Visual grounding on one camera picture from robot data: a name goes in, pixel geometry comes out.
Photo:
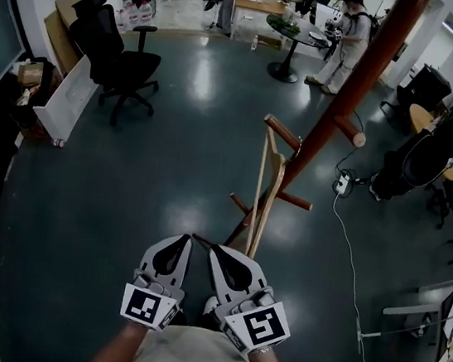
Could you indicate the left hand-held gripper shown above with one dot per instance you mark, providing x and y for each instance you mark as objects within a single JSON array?
[{"x": 146, "y": 306}]

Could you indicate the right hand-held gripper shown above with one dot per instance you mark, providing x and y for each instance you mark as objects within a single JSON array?
[{"x": 262, "y": 327}]

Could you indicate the light wooden clothes hanger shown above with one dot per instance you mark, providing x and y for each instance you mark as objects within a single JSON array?
[{"x": 258, "y": 189}]

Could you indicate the red-brown wooden coat stand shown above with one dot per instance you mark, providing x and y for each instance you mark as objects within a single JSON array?
[{"x": 347, "y": 97}]

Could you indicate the person's left forearm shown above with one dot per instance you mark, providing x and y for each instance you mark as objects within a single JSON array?
[{"x": 119, "y": 349}]

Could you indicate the person's white shirt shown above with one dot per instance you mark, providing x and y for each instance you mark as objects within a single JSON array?
[{"x": 193, "y": 359}]

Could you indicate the white power strip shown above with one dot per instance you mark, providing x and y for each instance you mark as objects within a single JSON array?
[{"x": 342, "y": 183}]

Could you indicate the small red white can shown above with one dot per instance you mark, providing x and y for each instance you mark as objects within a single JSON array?
[{"x": 58, "y": 143}]

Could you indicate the white board panel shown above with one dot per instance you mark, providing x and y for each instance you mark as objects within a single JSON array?
[{"x": 68, "y": 99}]

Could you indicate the black mesh office chair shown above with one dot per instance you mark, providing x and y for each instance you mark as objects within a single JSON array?
[{"x": 113, "y": 64}]

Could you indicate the black padded office chair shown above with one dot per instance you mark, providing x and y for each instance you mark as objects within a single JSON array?
[{"x": 417, "y": 161}]

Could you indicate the small clear plastic bottle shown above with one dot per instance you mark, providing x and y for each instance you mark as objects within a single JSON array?
[{"x": 254, "y": 42}]

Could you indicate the open brown cardboard box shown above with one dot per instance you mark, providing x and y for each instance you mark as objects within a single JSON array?
[{"x": 30, "y": 72}]

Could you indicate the round light wooden table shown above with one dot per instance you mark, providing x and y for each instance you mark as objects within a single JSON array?
[{"x": 419, "y": 117}]

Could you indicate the clear water jug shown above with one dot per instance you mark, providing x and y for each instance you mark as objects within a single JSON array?
[
  {"x": 134, "y": 16},
  {"x": 124, "y": 21},
  {"x": 145, "y": 12}
]

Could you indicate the white plate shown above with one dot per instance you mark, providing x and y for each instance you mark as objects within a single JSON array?
[{"x": 315, "y": 35}]

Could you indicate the green leafy vegetables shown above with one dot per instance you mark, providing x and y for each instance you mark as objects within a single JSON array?
[{"x": 287, "y": 27}]

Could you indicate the black armchair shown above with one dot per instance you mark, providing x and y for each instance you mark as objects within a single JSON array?
[{"x": 425, "y": 89}]

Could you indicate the flat brown cardboard boxes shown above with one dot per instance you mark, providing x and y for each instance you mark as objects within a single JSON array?
[{"x": 65, "y": 15}]

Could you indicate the rectangular light wooden table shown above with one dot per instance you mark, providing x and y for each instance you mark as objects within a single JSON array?
[{"x": 257, "y": 4}]

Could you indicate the round black pedestal table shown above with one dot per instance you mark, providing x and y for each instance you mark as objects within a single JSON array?
[{"x": 300, "y": 40}]

